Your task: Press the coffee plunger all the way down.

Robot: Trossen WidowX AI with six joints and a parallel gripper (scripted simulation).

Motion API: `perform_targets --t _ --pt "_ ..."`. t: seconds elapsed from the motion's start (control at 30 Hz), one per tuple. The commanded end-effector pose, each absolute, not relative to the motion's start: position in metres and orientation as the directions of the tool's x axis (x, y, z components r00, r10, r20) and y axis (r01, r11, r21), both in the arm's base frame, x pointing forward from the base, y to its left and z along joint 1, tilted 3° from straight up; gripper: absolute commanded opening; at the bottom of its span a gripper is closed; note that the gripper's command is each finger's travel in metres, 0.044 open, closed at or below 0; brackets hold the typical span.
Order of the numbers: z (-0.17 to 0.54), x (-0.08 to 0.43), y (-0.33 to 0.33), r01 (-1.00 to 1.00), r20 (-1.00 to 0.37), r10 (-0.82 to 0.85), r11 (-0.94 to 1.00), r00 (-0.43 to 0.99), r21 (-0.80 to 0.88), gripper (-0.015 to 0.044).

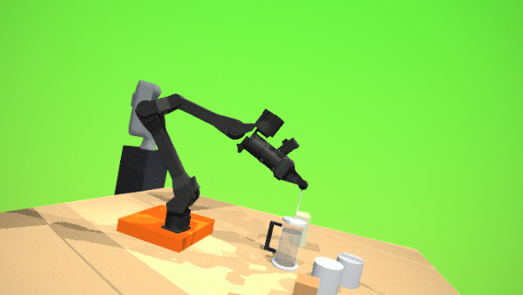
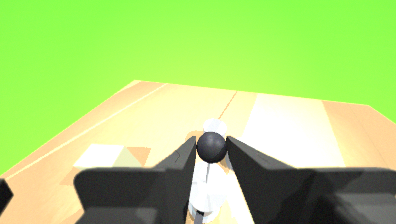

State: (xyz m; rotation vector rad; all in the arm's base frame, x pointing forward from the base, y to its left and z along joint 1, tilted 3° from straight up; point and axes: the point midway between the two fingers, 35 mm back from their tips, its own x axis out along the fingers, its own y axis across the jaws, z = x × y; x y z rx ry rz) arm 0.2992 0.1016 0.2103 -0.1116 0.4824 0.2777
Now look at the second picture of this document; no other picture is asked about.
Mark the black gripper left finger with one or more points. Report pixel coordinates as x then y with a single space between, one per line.
165 187

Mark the glass french press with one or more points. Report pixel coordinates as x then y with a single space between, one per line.
210 185

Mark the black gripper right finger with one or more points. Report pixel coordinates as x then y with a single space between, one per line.
277 193

